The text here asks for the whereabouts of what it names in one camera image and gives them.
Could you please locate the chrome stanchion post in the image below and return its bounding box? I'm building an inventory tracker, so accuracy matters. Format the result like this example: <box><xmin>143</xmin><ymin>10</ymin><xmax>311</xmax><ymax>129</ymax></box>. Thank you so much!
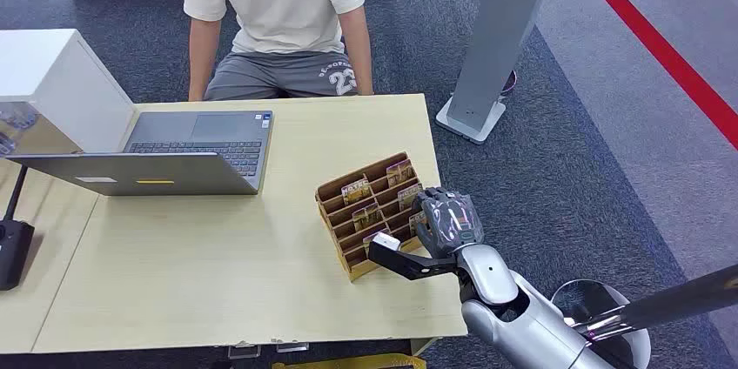
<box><xmin>549</xmin><ymin>264</ymin><xmax>738</xmax><ymax>369</ymax></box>

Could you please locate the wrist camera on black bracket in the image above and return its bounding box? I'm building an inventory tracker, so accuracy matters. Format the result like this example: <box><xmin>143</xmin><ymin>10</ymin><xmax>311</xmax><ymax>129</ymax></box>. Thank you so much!
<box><xmin>367</xmin><ymin>231</ymin><xmax>460</xmax><ymax>282</ymax></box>

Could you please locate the yellow strap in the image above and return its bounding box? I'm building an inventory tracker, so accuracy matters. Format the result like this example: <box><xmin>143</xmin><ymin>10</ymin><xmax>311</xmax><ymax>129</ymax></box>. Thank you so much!
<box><xmin>271</xmin><ymin>353</ymin><xmax>428</xmax><ymax>369</ymax></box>

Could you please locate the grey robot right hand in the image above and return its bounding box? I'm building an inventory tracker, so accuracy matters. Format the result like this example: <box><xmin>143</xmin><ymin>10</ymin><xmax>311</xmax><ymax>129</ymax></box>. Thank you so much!
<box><xmin>412</xmin><ymin>186</ymin><xmax>486</xmax><ymax>259</ymax></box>

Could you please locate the black device with stand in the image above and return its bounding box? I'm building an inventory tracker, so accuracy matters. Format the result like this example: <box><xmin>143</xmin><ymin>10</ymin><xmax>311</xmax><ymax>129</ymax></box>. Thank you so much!
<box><xmin>0</xmin><ymin>164</ymin><xmax>37</xmax><ymax>292</ymax></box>

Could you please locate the wooden card holder rack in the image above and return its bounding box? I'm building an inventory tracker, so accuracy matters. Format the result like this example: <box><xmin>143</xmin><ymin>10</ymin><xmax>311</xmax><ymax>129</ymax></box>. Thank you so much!
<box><xmin>314</xmin><ymin>151</ymin><xmax>432</xmax><ymax>283</ymax></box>

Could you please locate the white box cabinet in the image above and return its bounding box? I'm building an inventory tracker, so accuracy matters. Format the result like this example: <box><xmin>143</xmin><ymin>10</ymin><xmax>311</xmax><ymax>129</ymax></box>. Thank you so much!
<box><xmin>0</xmin><ymin>28</ymin><xmax>138</xmax><ymax>155</ymax></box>

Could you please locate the grey open laptop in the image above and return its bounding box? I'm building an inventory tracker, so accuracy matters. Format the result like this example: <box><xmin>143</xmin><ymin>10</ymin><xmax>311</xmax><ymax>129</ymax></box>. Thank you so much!
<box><xmin>5</xmin><ymin>110</ymin><xmax>275</xmax><ymax>198</ymax></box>

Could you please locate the metal table bracket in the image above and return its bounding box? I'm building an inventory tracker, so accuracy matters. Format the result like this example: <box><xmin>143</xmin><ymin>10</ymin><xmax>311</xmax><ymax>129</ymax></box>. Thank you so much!
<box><xmin>226</xmin><ymin>340</ymin><xmax>311</xmax><ymax>360</ymax></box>

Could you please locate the grey kiosk stand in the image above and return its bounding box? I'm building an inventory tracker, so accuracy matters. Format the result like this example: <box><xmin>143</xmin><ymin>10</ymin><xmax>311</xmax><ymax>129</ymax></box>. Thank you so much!
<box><xmin>435</xmin><ymin>0</ymin><xmax>561</xmax><ymax>146</ymax></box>

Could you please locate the person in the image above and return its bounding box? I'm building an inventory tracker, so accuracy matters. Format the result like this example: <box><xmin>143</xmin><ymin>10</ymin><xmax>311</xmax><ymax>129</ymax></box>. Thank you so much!
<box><xmin>180</xmin><ymin>0</ymin><xmax>375</xmax><ymax>103</ymax></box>

